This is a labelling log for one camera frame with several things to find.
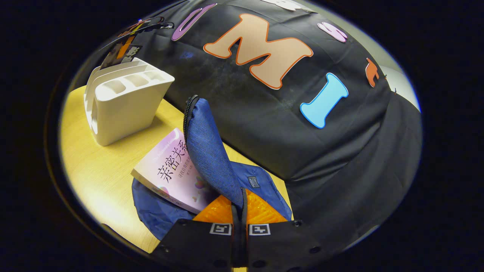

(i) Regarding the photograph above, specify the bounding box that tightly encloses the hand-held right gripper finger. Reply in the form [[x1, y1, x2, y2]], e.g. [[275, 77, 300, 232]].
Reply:
[[242, 189, 341, 270], [151, 193, 240, 270]]

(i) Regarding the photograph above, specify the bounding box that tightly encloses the white bookshelf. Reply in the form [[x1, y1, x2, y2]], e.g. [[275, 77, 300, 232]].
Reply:
[[84, 57, 175, 147]]

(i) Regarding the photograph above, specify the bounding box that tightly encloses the blue schoolbag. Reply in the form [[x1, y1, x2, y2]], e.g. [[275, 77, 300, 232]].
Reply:
[[132, 94, 292, 242]]

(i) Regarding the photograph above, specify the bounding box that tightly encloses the pink cover book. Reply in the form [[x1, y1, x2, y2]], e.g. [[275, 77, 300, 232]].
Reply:
[[130, 128, 220, 215]]

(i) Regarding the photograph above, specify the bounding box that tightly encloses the black backdrop cloth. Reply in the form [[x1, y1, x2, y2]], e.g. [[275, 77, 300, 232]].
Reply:
[[72, 0, 423, 250]]

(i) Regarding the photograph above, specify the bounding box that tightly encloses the black cable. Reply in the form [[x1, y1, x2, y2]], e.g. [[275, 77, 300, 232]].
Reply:
[[100, 17, 175, 51]]

